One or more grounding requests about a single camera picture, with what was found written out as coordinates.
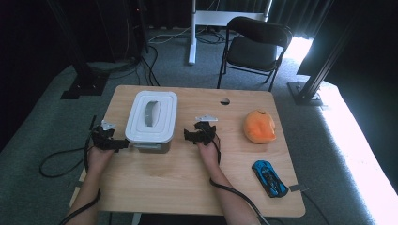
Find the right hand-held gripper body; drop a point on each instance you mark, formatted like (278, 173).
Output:
(204, 134)

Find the grey translucent storage box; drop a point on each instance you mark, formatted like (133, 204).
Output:
(150, 147)

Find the black folding chair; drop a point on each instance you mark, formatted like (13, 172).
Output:
(253, 51)

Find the person's right hand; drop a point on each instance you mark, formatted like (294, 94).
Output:
(209, 156)

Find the blue toy car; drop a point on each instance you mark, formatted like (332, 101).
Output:
(269, 179)

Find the grey tape piece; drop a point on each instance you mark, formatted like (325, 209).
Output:
(297, 187)

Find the dark curtain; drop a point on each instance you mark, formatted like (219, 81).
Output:
(297, 15)
(369, 78)

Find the white desk frame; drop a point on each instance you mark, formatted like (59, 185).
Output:
(219, 18)

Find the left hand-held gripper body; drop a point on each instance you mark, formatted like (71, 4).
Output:
(103, 140)

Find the dark equipment rack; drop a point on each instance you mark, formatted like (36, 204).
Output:
(125, 31)

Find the person's left hand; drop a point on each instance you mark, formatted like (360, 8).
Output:
(98, 159)

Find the black metal stand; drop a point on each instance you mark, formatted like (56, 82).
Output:
(86, 84)
(305, 93)

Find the black tape strip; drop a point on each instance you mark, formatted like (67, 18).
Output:
(93, 122)

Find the orange plush toy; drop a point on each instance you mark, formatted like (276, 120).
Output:
(259, 128)

